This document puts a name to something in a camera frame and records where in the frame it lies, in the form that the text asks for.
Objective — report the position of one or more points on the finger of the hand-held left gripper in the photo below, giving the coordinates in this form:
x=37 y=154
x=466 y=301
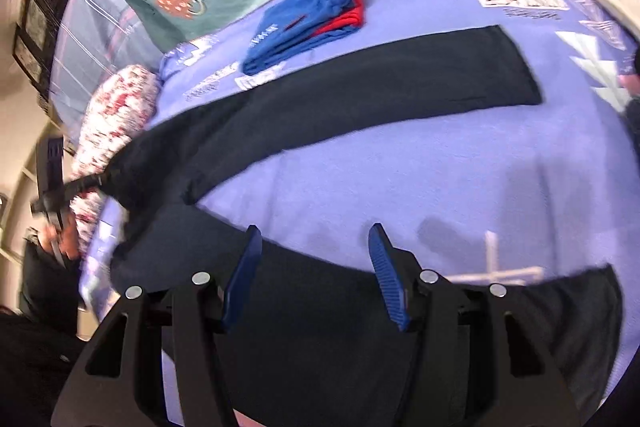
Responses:
x=82 y=184

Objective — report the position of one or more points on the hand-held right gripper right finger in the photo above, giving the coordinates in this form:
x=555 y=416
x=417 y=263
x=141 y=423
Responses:
x=389 y=277

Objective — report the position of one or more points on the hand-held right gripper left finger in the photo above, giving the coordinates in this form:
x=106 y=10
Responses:
x=243 y=274

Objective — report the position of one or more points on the black pants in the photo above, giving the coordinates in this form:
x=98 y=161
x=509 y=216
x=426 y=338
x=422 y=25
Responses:
x=350 y=77

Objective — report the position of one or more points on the person's left hand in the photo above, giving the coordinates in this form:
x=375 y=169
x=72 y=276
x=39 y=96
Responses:
x=62 y=239

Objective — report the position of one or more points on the red white floral pillow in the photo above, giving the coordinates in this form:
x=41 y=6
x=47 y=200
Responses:
x=117 y=117

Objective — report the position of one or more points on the purple printed blanket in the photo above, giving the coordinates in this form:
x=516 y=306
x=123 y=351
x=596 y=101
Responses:
x=375 y=167

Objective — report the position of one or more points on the blue folded garment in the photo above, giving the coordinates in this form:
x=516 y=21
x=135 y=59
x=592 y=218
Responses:
x=295 y=24

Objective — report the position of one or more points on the red folded garment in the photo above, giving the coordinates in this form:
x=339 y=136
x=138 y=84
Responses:
x=345 y=19

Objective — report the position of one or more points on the dark cloth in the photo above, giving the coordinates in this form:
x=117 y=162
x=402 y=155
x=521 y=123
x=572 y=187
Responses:
x=632 y=117

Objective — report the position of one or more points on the black picture frame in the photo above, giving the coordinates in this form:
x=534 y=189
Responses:
x=35 y=19
x=27 y=62

